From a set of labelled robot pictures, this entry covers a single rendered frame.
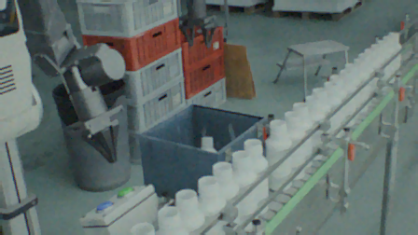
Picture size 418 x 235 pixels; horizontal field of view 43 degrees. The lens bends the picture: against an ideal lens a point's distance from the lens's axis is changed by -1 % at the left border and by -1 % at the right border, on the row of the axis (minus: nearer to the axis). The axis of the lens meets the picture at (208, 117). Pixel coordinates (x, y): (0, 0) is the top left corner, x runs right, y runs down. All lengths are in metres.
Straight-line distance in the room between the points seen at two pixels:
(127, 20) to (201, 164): 1.83
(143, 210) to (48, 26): 0.39
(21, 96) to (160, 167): 0.57
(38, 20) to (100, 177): 2.44
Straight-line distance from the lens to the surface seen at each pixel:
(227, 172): 1.01
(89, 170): 3.32
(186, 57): 4.01
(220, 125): 1.91
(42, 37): 0.96
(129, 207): 1.03
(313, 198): 1.34
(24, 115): 1.37
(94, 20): 3.47
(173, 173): 1.71
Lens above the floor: 1.64
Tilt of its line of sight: 22 degrees down
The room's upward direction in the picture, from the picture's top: 4 degrees counter-clockwise
